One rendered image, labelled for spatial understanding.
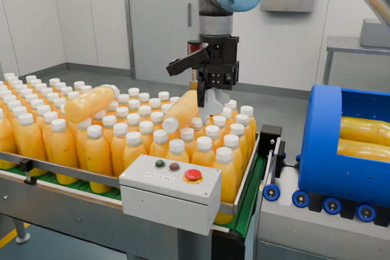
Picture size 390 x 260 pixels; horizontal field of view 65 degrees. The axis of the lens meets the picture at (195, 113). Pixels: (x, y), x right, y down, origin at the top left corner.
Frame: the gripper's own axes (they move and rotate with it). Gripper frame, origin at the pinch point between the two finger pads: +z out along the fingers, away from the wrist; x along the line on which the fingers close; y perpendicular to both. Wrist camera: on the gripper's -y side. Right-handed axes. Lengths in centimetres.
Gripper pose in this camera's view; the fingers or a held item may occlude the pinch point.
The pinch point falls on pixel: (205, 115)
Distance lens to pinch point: 76.9
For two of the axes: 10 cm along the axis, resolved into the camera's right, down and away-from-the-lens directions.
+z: 0.0, 9.2, 4.0
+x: 3.4, -3.8, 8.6
